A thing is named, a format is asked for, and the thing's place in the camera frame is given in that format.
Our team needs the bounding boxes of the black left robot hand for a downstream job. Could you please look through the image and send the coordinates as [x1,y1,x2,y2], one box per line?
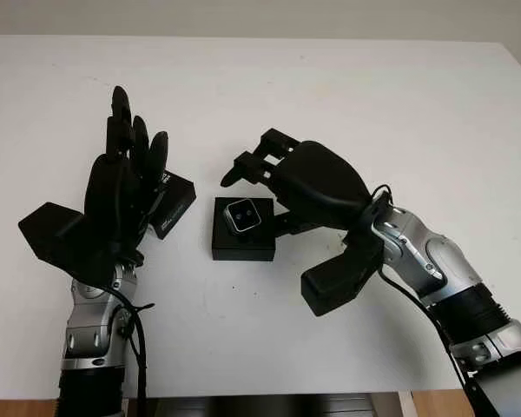
[82,85,171,262]

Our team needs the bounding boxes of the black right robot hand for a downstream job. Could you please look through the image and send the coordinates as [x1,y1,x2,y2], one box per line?
[220,128,373,238]

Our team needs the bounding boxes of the small silver depth camera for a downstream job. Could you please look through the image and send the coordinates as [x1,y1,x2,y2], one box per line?
[223,198,263,236]

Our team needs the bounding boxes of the black printed box lid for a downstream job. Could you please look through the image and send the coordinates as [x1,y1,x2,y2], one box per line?
[147,171,197,240]

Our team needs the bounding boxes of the black box base with insert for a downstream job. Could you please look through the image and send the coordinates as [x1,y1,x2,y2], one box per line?
[211,196,278,261]

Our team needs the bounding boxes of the dark robot torso edge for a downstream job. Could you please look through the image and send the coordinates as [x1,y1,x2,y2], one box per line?
[128,394,400,417]

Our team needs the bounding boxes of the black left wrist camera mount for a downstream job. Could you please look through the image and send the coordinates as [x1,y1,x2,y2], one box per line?
[17,202,114,283]

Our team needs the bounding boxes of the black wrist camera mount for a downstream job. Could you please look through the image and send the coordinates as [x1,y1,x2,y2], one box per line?
[300,232,383,317]
[17,202,114,283]

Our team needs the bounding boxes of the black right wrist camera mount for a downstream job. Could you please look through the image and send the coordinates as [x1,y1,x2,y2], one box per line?
[300,232,383,317]

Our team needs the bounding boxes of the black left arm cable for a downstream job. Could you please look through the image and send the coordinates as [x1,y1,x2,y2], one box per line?
[110,281,156,399]

